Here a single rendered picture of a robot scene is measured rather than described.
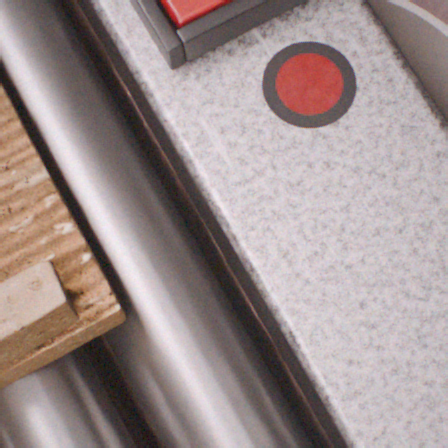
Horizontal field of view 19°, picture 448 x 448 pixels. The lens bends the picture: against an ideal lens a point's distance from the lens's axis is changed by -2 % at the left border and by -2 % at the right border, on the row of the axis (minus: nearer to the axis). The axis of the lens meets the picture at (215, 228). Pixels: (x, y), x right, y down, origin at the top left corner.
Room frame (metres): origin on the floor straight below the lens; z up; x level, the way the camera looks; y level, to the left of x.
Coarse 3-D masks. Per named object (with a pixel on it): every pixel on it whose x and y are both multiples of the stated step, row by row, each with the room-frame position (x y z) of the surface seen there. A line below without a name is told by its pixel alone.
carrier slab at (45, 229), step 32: (0, 96) 0.18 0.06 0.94; (0, 128) 0.17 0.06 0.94; (0, 160) 0.15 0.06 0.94; (32, 160) 0.15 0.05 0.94; (0, 192) 0.14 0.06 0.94; (32, 192) 0.14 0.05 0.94; (0, 224) 0.13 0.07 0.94; (32, 224) 0.13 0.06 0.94; (64, 224) 0.13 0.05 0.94; (0, 256) 0.12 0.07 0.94; (32, 256) 0.12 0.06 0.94; (64, 256) 0.12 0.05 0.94; (96, 288) 0.11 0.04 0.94; (96, 320) 0.10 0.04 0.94; (32, 352) 0.09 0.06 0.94; (64, 352) 0.09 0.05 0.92; (0, 384) 0.09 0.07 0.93
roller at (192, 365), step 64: (0, 0) 0.22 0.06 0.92; (0, 64) 0.20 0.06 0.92; (64, 64) 0.19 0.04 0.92; (64, 128) 0.17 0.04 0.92; (128, 128) 0.17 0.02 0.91; (64, 192) 0.15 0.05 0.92; (128, 192) 0.14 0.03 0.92; (128, 256) 0.12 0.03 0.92; (192, 256) 0.12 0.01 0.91; (128, 320) 0.10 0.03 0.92; (192, 320) 0.10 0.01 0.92; (192, 384) 0.08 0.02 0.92; (256, 384) 0.07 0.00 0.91
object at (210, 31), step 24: (144, 0) 0.20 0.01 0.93; (240, 0) 0.20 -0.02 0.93; (264, 0) 0.19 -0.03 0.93; (288, 0) 0.20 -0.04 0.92; (144, 24) 0.20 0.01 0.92; (168, 24) 0.19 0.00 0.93; (192, 24) 0.19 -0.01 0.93; (216, 24) 0.19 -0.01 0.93; (240, 24) 0.19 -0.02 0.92; (168, 48) 0.18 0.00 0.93; (192, 48) 0.19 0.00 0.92
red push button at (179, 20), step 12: (168, 0) 0.20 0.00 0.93; (180, 0) 0.20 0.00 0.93; (192, 0) 0.20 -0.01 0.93; (204, 0) 0.20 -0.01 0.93; (216, 0) 0.20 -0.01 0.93; (228, 0) 0.20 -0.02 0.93; (168, 12) 0.20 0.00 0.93; (180, 12) 0.20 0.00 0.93; (192, 12) 0.20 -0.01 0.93; (204, 12) 0.20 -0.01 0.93; (180, 24) 0.19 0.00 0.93
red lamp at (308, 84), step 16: (288, 64) 0.18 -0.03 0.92; (304, 64) 0.18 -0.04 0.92; (320, 64) 0.17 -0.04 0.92; (288, 80) 0.17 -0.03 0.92; (304, 80) 0.17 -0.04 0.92; (320, 80) 0.17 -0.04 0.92; (336, 80) 0.17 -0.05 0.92; (288, 96) 0.17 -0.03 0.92; (304, 96) 0.16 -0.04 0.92; (320, 96) 0.16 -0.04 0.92; (336, 96) 0.16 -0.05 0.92; (304, 112) 0.16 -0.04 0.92; (320, 112) 0.16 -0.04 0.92
